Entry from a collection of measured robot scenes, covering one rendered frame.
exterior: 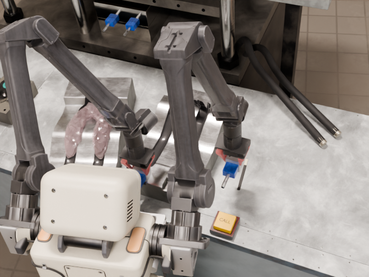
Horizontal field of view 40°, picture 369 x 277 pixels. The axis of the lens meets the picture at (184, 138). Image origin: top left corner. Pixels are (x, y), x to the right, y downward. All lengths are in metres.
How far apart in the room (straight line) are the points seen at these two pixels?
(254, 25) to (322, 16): 1.46
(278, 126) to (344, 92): 1.37
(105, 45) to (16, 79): 1.16
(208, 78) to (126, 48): 1.16
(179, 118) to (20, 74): 0.43
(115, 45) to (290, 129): 0.95
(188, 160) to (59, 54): 0.47
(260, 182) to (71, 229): 0.84
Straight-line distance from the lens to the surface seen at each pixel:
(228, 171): 1.66
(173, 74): 1.12
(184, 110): 1.15
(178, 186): 1.25
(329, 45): 3.63
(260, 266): 1.88
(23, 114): 1.35
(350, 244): 1.73
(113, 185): 1.13
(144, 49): 2.39
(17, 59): 1.35
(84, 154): 1.90
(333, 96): 3.27
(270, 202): 1.77
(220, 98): 1.39
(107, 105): 1.49
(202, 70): 1.27
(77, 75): 1.44
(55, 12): 2.76
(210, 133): 1.82
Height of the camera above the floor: 2.28
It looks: 49 degrees down
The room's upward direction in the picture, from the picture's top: 7 degrees counter-clockwise
